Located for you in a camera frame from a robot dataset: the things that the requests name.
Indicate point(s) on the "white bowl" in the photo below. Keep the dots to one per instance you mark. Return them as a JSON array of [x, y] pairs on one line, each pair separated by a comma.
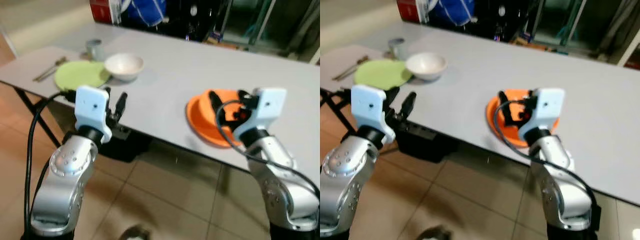
[[125, 67], [426, 67]]

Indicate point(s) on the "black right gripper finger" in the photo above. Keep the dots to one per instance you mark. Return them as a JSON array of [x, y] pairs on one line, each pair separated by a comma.
[[506, 107], [527, 94], [245, 95], [217, 106]]

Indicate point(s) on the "glass sliding door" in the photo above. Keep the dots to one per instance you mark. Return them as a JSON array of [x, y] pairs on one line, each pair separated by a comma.
[[575, 20], [270, 20]]

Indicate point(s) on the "blue bag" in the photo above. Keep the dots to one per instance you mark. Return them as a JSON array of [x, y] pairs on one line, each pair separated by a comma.
[[452, 11], [147, 11]]

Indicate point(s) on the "grey mug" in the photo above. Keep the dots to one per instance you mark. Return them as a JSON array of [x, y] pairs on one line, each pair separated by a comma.
[[95, 51], [396, 50]]

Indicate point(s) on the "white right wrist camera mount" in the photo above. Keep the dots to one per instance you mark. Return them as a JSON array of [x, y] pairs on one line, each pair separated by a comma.
[[547, 107], [267, 107]]

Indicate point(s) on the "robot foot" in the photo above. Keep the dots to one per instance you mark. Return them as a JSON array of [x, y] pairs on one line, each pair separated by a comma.
[[135, 234], [434, 234]]

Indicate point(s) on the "orange plate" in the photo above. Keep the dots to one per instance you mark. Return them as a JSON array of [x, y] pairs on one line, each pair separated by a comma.
[[200, 122], [505, 136]]

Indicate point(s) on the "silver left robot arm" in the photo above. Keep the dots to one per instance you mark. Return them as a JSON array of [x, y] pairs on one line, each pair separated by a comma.
[[345, 185], [62, 180]]

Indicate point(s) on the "green plate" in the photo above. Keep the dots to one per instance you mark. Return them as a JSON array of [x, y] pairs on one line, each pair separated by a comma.
[[80, 75], [382, 74]]

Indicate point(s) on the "red box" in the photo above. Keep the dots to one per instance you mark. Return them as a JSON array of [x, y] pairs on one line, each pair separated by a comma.
[[102, 10], [409, 10]]

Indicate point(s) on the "black table leg frame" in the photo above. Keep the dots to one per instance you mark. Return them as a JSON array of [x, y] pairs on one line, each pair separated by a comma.
[[37, 117], [330, 104]]

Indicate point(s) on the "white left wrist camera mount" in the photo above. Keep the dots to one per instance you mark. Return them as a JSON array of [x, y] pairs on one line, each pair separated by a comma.
[[90, 107], [367, 107]]

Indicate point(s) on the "metal spoon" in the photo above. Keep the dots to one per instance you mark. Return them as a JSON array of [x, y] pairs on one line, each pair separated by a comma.
[[361, 61], [60, 62]]

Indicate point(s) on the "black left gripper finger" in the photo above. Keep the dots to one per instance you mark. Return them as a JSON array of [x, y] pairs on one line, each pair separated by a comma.
[[410, 104], [107, 93], [122, 104], [393, 96]]

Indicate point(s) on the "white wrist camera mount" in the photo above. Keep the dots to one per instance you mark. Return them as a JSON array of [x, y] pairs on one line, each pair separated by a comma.
[[547, 107], [367, 107], [267, 107], [90, 107]]

